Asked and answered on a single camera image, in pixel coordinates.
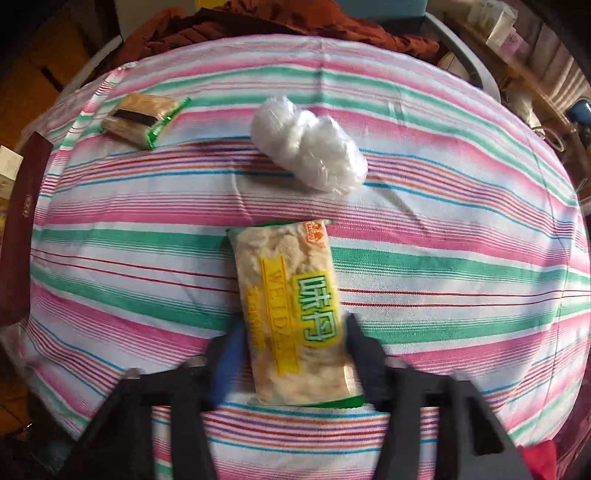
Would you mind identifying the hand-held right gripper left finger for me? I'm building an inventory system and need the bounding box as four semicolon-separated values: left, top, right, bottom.
60;323;253;480

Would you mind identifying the white plastic bag wad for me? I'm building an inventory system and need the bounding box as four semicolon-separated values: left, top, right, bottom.
250;96;369;193

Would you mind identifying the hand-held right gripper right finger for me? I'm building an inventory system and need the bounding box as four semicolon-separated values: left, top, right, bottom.
345;314;532;480

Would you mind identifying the pink striped curtain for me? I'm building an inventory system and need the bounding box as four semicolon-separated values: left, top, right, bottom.
531;41;588;112

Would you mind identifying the small pink box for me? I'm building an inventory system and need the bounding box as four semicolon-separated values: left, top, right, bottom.
501;32;527;59

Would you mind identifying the grey yellow blue armchair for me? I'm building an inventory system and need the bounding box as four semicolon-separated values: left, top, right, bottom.
194;0;502;103

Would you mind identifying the wooden wardrobe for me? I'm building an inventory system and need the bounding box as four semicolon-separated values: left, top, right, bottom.
0;9;93;149

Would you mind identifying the green-backed scouring sponge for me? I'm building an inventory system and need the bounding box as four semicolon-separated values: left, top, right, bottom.
226;219;365;409

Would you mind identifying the striped tablecloth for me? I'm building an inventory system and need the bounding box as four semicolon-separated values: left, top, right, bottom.
21;34;591;480

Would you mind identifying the white printed box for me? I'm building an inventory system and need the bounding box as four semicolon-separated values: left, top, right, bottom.
485;9;515;47
466;0;490;26

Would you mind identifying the dark red box gold inside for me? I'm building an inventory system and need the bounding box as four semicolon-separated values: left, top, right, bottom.
0;131;54;326

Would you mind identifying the red-brown jacket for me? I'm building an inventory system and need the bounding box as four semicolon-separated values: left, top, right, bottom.
111;0;439;70

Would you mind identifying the wooden side desk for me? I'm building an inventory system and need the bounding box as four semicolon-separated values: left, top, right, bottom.
443;14;573;125

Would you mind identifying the red cloth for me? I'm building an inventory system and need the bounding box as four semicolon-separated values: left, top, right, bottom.
517;440;560;480

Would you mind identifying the cracker packet black label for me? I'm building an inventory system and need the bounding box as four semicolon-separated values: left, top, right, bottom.
100;92;192;151

